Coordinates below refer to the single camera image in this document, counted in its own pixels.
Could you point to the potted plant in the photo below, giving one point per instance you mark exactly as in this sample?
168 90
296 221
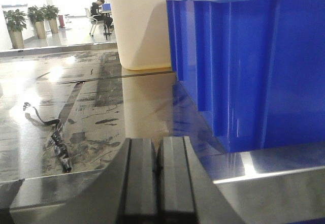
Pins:
50 14
36 16
16 22

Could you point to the blue target bin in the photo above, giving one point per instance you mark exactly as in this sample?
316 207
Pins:
253 68

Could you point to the potted plant left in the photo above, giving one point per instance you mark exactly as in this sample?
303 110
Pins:
16 22

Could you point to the beige plastic container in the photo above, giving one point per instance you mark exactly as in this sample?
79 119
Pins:
141 31

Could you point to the potted plant right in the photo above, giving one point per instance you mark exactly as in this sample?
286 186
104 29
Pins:
50 14

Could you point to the potted plant middle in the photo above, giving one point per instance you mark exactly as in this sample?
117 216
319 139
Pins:
36 16

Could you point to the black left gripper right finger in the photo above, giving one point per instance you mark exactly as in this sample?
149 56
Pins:
186 192

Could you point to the seated person in black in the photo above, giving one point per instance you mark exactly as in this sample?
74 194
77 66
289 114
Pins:
97 16

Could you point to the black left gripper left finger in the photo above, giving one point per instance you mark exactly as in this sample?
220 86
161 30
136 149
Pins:
124 192

